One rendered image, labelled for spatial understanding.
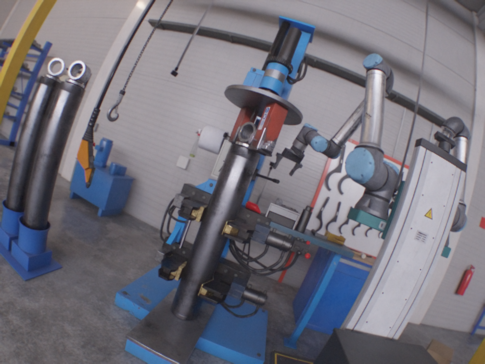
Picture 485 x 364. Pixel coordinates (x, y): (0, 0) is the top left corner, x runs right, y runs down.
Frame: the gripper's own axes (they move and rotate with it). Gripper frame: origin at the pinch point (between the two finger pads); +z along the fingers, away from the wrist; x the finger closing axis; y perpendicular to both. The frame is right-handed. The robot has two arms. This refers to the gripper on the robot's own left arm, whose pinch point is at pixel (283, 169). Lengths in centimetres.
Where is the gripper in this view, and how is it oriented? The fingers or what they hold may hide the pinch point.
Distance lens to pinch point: 164.8
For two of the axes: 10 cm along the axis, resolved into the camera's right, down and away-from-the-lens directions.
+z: -4.7, 7.8, 4.2
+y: -1.5, -5.3, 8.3
